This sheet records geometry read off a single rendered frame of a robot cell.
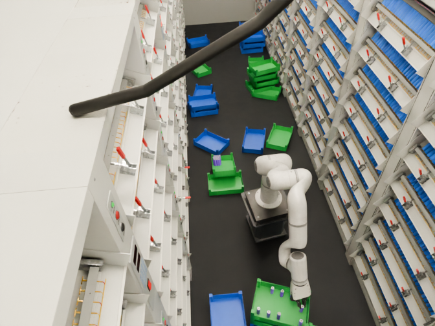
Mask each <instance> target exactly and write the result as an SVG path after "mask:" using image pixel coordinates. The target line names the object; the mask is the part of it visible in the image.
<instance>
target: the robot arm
mask: <svg viewBox="0 0 435 326"><path fill-rule="evenodd" d="M292 164H293V163H292V160H291V157H290V156H289V155H287V154H275V155H264V156H260V157H258V158H257V159H256V160H255V161H254V168H255V170H256V172H257V173H258V174H260V175H262V181H261V188H260V189H259V190H258V191H257V192H256V194H255V200H256V203H257V204H258V205H259V206H261V207H262V208H265V209H273V208H276V207H278V206H279V205H280V204H281V202H282V195H281V193H280V192H279V190H289V193H288V195H287V209H288V227H289V239H288V240H286V241H284V242H283V243H282V244H281V245H280V247H279V252H278V257H279V262H280V264H281V265H282V266H283V267H284V268H286V269H288V270H289V271H290V273H291V284H290V295H291V297H290V300H291V301H295V302H297V306H298V307H299V308H300V309H301V302H300V299H302V304H303V306H304V308H305V307H306V301H307V298H308V297H309V296H311V295H312V293H311V290H310V286H309V281H308V277H307V259H306V255H305V253H303V252H292V253H291V248H296V249H303V248H305V247H306V245H307V202H306V197H305V193H306V191H307V190H308V189H309V187H310V185H311V182H312V175H311V173H310V172H309V171H308V170H307V169H302V168H300V169H291V168H292Z"/></svg>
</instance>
